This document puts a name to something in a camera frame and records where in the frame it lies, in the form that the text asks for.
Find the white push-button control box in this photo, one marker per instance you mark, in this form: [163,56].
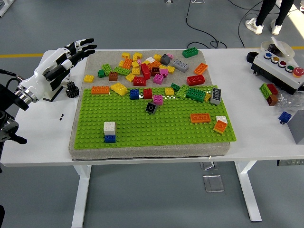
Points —
[273,69]

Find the white table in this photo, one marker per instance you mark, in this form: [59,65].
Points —
[256,133]

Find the green studded baseplate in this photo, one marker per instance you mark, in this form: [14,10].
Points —
[166,133]

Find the light green long brick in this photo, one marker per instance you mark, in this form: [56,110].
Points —
[121,71]

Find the dark grey slope brick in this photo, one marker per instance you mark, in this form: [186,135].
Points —
[165,59]
[151,108]

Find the red long brick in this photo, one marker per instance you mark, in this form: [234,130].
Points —
[195,80]

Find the dark red brick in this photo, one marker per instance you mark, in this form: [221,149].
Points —
[155,71]

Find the yellow square brick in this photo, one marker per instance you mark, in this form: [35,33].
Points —
[169,91]

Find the clear plastic bag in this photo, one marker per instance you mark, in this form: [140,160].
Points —
[288,102]

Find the grey box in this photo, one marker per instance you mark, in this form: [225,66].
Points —
[298,129]

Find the dark green long brick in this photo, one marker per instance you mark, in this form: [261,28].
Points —
[195,94]

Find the grey long brick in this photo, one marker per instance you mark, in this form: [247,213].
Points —
[215,96]
[180,65]

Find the grey-brown foam mat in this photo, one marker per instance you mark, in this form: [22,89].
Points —
[147,153]

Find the yellow curved brick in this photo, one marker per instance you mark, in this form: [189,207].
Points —
[119,88]

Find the yellow angled brick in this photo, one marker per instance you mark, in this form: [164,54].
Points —
[137,55]

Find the beige switch box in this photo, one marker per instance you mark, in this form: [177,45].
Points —
[53,95]

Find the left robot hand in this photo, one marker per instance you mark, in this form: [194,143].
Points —
[45,69]

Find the orange and yellow brick stack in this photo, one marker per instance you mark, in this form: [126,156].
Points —
[220,126]

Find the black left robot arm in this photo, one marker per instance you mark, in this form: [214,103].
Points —
[9,99]

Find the small dark green brick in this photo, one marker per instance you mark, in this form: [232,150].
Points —
[101,73]
[175,87]

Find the orange flat brick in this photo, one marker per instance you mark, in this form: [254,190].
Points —
[200,118]

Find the person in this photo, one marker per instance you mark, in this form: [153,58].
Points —
[263,12]

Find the black gear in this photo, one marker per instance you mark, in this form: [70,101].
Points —
[72,89]

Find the brown square brick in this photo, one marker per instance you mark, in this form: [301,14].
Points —
[113,76]

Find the orange long brick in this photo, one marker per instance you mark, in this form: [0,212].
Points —
[100,90]

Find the small black screws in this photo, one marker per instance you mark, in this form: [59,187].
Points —
[61,116]

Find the clear round container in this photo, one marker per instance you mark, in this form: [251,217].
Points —
[283,48]

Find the red tall brick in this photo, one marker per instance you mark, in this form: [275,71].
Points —
[145,71]

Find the table control panel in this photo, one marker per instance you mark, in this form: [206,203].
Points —
[289,162]

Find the blue square brick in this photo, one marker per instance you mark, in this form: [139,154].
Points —
[134,94]
[110,139]

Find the white furniture base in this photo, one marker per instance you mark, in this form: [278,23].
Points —
[4,9]

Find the pink square brick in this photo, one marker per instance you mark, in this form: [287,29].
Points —
[158,100]
[158,79]

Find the red square brick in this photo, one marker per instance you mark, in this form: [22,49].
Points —
[147,93]

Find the white square brick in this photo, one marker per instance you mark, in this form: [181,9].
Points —
[109,128]

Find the clear floor plate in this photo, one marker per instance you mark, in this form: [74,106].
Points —
[209,165]
[213,183]

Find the small pink brick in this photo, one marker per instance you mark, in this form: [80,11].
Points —
[139,61]
[170,56]

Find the dark small part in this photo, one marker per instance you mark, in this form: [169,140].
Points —
[272,48]

